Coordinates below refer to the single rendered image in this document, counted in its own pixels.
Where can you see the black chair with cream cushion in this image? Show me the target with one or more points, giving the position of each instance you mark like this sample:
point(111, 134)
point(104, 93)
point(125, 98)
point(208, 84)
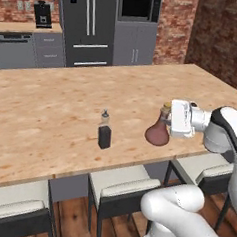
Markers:
point(125, 187)
point(203, 171)
point(15, 205)

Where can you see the dark grey fridge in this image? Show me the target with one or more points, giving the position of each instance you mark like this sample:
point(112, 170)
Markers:
point(87, 24)

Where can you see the round brown vinegar bottle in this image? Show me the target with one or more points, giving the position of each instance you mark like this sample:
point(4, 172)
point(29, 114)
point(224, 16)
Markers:
point(158, 133)

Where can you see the grey cupboard under microwave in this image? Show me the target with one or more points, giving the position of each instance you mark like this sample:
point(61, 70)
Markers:
point(134, 44)

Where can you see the grey dishwasher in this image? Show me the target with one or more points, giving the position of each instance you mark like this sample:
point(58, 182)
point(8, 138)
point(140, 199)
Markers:
point(15, 50)

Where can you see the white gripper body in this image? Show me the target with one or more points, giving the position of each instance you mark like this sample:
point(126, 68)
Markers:
point(180, 119)

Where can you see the black microwave oven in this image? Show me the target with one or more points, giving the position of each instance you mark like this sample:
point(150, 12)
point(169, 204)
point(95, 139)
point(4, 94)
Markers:
point(139, 6)

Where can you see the square black sauce bottle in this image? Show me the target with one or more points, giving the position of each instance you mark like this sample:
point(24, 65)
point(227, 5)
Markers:
point(104, 135)

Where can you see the black coffee machine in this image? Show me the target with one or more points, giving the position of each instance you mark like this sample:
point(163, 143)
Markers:
point(43, 14)

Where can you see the grey drawer unit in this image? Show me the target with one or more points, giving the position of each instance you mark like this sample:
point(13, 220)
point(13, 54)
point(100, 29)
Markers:
point(49, 50)

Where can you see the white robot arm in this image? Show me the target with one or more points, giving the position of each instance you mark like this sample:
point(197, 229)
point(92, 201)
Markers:
point(220, 131)

